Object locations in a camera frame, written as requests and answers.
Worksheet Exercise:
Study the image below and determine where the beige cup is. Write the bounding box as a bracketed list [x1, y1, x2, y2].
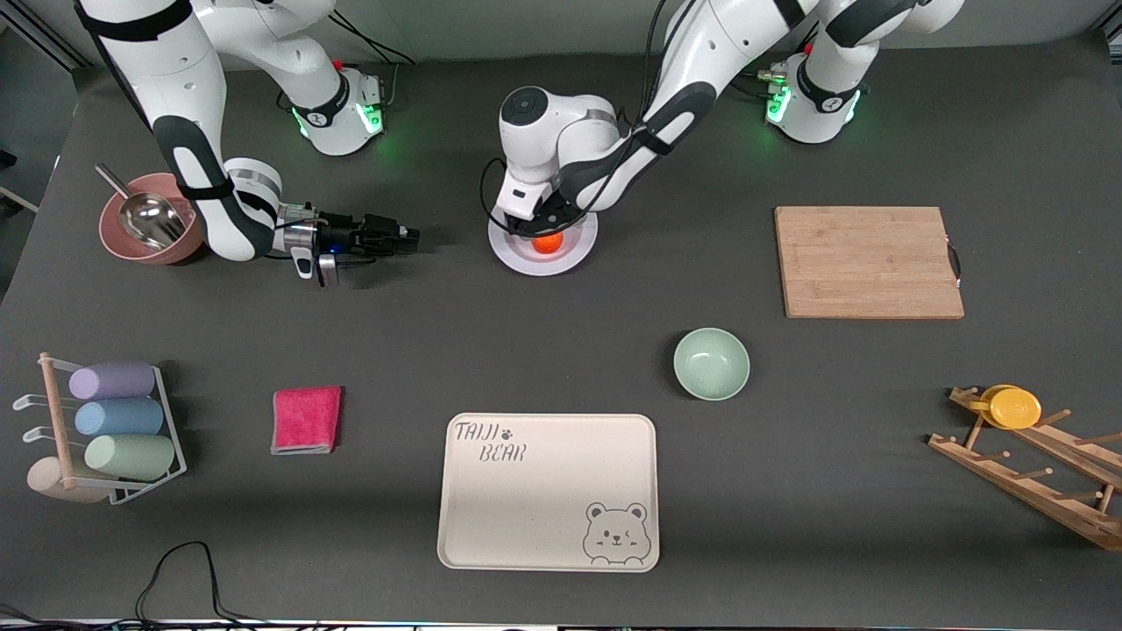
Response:
[26, 457, 110, 505]

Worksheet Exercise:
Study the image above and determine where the metal scoop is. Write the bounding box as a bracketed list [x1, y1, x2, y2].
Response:
[95, 163, 188, 251]

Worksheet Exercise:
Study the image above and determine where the green cup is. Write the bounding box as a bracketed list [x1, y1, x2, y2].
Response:
[84, 434, 176, 481]

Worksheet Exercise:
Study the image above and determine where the pink folded cloth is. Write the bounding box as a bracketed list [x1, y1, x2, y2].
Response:
[271, 386, 344, 456]

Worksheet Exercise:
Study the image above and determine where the yellow cup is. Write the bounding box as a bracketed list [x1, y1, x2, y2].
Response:
[980, 384, 1042, 430]

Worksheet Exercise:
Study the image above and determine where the pink bowl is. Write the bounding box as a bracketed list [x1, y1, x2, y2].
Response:
[98, 172, 208, 266]

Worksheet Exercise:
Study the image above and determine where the black left arm base cable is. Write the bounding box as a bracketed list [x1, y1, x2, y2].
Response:
[732, 22, 820, 102]

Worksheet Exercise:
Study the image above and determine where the black arm base cable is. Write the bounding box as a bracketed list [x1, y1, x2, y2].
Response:
[732, 22, 820, 102]
[331, 13, 417, 110]

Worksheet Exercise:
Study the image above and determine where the wooden peg drying rack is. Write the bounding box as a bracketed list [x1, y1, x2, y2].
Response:
[927, 386, 1122, 551]

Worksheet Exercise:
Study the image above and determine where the black frame bar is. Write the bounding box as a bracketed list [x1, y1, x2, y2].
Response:
[0, 0, 89, 69]

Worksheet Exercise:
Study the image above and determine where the light green bowl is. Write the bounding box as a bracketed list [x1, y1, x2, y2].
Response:
[673, 328, 751, 402]

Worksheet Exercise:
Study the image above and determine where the beige bear print tray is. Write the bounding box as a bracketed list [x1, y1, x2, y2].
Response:
[437, 413, 660, 573]

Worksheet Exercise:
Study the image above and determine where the black right arm base cable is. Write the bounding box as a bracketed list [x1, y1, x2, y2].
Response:
[331, 13, 417, 110]

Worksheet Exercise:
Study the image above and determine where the wooden cutting board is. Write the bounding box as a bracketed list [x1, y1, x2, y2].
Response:
[774, 206, 965, 320]

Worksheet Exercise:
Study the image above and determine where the blue cup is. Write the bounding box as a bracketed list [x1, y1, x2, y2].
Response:
[74, 399, 165, 437]

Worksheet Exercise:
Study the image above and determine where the white round plate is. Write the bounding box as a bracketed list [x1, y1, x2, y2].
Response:
[488, 206, 600, 277]

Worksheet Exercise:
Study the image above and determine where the black cable at table edge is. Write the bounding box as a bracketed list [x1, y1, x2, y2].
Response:
[0, 541, 352, 631]

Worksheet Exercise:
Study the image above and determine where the white wire cup rack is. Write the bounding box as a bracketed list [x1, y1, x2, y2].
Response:
[13, 352, 188, 507]

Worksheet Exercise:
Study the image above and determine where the purple cup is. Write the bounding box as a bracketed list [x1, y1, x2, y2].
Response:
[68, 360, 157, 401]

